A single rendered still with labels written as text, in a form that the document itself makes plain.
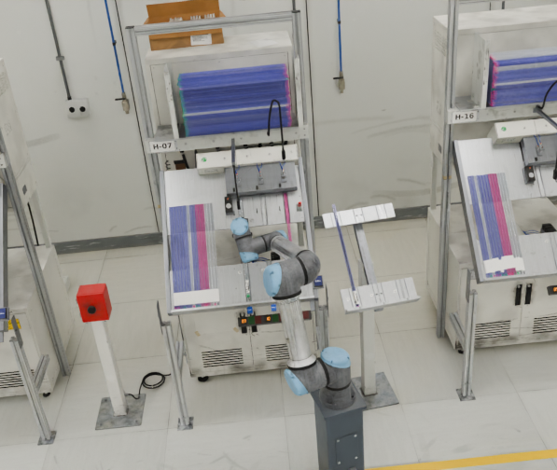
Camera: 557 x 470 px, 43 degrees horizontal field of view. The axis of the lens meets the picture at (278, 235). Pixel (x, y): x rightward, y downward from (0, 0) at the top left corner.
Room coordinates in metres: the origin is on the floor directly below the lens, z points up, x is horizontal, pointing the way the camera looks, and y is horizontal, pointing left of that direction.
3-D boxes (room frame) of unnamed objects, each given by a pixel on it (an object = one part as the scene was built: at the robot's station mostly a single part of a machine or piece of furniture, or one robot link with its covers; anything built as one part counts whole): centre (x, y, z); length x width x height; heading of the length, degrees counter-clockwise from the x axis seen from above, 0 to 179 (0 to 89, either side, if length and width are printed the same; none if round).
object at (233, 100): (3.19, 0.14, 1.52); 0.51 x 0.13 x 0.27; 91
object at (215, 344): (3.31, 0.20, 0.31); 0.70 x 0.65 x 0.62; 91
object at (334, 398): (2.19, -0.18, 0.60); 0.15 x 0.15 x 0.10
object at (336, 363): (2.19, -0.18, 0.72); 0.13 x 0.12 x 0.14; 113
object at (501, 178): (3.15, -1.27, 0.65); 1.01 x 0.73 x 1.29; 1
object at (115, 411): (2.83, 0.91, 0.39); 0.24 x 0.24 x 0.78; 1
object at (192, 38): (3.48, 0.25, 1.82); 0.68 x 0.30 x 0.20; 91
